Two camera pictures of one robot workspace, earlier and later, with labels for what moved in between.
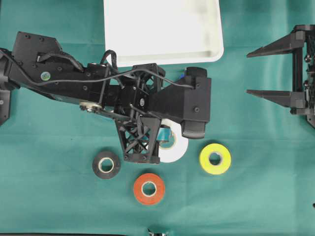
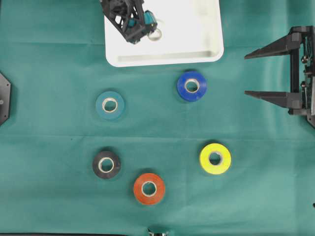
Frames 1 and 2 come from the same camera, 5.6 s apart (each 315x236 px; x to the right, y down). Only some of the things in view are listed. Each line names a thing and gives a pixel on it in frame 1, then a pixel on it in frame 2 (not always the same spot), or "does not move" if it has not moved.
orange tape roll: [138, 186] does not move
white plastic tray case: [163, 32] does not move
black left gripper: [139, 136] -> [129, 18]
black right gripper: [301, 101] does not move
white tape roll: [176, 152] -> [155, 35]
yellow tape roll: [225, 161] does not move
